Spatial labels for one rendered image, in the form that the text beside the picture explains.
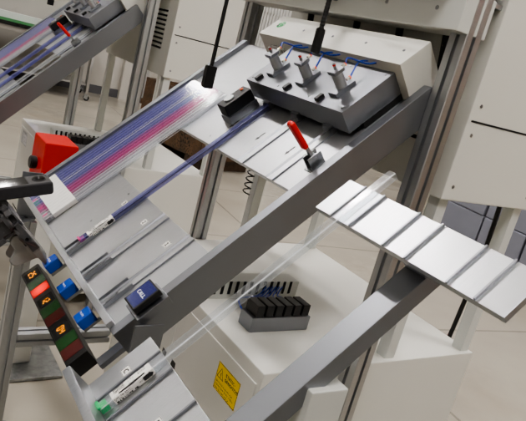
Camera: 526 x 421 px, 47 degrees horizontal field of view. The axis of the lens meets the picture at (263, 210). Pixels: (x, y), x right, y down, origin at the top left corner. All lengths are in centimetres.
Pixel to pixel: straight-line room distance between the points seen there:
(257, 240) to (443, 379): 75
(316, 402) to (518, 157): 85
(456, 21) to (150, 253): 67
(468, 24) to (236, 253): 57
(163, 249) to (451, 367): 82
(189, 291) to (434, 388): 79
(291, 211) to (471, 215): 420
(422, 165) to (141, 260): 54
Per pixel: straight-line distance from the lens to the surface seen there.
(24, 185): 117
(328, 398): 79
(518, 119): 141
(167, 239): 112
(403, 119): 115
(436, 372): 157
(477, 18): 118
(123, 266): 112
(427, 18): 119
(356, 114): 112
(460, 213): 527
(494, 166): 140
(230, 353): 128
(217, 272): 101
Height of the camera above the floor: 119
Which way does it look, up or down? 14 degrees down
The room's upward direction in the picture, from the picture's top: 15 degrees clockwise
